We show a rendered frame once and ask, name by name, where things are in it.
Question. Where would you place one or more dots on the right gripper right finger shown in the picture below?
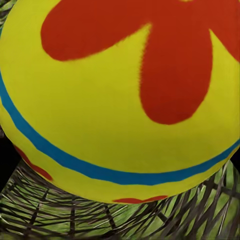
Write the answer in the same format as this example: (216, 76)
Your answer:
(236, 160)

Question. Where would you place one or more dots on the wicker basket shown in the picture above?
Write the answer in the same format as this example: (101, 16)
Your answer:
(171, 224)

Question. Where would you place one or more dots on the easter egg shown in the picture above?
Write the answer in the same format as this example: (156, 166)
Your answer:
(122, 101)

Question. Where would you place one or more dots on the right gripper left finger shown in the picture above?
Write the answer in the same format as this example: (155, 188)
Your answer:
(9, 159)

